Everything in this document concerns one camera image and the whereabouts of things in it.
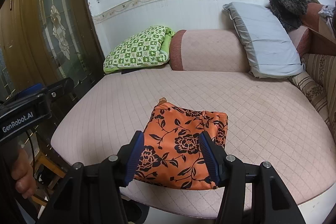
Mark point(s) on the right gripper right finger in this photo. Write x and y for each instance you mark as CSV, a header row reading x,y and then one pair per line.
x,y
252,193

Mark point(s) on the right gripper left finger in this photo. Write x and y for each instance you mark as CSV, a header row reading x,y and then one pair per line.
x,y
91,194

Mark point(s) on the orange black floral garment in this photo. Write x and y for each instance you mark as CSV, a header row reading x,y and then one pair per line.
x,y
172,157

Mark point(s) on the person left hand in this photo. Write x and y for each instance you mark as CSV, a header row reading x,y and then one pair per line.
x,y
22,173

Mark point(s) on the wooden stool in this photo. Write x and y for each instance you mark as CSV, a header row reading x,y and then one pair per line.
x,y
47,174

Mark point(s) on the wooden glass wardrobe door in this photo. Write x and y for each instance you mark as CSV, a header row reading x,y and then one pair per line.
x,y
44,41

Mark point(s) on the pink quilted mattress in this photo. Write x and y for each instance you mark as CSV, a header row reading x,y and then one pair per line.
x,y
268,120

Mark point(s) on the striped beige cushion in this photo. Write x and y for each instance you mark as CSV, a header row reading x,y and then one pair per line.
x,y
317,83

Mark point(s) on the green checkered pillow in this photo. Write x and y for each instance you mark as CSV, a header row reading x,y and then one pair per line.
x,y
149,48

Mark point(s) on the light blue pillow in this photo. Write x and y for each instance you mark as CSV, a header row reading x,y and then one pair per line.
x,y
269,49

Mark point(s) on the pink bolster cushion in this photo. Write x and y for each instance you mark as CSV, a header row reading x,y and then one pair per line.
x,y
208,50

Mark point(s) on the dark furry cloth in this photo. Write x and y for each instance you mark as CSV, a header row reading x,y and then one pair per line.
x,y
289,12

